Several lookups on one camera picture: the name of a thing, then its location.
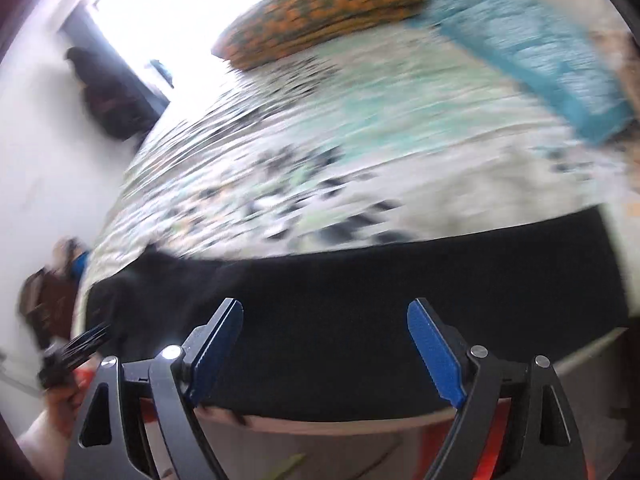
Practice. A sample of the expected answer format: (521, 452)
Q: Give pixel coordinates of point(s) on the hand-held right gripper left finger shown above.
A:
(220, 340)

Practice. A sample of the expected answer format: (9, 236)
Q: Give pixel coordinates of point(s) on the dark hanging clothes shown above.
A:
(112, 100)

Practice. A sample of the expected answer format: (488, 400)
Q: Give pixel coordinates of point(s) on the person's orange fleece trousers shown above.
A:
(480, 440)

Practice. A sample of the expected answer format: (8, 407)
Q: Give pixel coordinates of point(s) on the blue patterned pillow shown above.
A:
(540, 55)

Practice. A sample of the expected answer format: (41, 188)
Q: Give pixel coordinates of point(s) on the orange floral pillow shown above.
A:
(320, 15)

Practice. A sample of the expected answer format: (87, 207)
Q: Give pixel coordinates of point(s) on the bright window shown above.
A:
(175, 15)

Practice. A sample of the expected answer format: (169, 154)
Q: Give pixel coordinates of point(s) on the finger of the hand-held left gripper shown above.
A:
(90, 342)

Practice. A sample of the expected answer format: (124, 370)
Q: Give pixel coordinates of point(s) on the person's left hand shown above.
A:
(65, 405)

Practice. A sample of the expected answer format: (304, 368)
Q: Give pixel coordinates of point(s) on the brown cabinet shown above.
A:
(47, 305)

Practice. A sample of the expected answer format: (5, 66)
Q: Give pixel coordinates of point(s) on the floral bed blanket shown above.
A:
(350, 160)

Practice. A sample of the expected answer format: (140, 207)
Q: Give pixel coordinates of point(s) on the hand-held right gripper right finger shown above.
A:
(430, 350)

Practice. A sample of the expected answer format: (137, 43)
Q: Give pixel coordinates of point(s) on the black pants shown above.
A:
(325, 335)

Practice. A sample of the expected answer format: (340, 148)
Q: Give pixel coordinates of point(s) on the pile of clothes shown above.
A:
(72, 260)

